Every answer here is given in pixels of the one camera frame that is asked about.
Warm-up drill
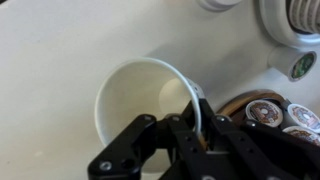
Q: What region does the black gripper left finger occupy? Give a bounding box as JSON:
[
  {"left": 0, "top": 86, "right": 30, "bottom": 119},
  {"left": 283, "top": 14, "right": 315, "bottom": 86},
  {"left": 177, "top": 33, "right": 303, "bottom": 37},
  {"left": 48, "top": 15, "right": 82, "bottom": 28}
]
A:
[{"left": 87, "top": 113, "right": 208, "bottom": 180}]

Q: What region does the coffee pod white label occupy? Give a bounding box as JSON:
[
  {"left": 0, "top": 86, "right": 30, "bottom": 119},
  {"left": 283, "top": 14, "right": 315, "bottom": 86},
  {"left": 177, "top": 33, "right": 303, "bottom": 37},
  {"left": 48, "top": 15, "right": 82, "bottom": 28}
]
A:
[{"left": 287, "top": 104, "right": 320, "bottom": 133}]

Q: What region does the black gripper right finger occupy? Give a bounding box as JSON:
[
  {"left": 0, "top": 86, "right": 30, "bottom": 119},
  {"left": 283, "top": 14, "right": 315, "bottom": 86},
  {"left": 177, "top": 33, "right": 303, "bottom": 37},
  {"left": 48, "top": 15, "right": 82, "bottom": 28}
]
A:
[{"left": 183, "top": 99, "right": 320, "bottom": 180}]

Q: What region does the white lid stack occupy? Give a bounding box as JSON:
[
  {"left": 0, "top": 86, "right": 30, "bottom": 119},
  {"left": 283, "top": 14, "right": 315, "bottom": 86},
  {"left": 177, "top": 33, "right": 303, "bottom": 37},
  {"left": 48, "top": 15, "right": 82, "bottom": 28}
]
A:
[
  {"left": 197, "top": 0, "right": 242, "bottom": 12},
  {"left": 288, "top": 0, "right": 320, "bottom": 34}
]

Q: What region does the white lid stack on tray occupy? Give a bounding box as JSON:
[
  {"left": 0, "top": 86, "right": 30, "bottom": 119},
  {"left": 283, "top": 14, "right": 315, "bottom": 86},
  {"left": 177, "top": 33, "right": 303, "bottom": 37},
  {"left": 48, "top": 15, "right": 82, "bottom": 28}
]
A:
[{"left": 288, "top": 0, "right": 320, "bottom": 34}]

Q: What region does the patterned paper coffee cup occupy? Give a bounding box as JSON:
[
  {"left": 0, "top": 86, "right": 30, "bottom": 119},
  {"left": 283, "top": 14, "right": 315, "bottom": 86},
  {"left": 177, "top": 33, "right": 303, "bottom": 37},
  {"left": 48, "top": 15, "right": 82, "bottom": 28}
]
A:
[{"left": 94, "top": 56, "right": 205, "bottom": 174}]

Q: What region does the coffee pod brown label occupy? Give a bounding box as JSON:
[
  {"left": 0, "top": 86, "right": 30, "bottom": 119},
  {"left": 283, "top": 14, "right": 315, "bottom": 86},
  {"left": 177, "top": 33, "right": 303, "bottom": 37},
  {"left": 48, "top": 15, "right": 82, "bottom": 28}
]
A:
[{"left": 245, "top": 100, "right": 283, "bottom": 127}]

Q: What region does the loose coffee pod green lid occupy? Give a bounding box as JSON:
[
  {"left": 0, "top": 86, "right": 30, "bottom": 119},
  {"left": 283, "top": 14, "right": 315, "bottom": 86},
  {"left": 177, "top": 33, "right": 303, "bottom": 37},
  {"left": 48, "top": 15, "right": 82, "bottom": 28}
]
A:
[{"left": 268, "top": 46, "right": 317, "bottom": 82}]

